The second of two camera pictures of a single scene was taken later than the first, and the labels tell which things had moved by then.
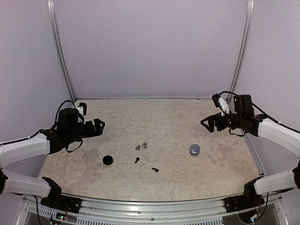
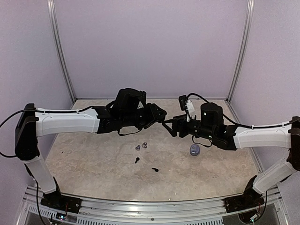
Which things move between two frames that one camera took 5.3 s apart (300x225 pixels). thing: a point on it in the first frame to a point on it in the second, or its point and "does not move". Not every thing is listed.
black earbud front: (156, 169) does not move
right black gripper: (211, 118) to (176, 121)
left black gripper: (98, 131) to (154, 116)
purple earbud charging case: (194, 149) does not move
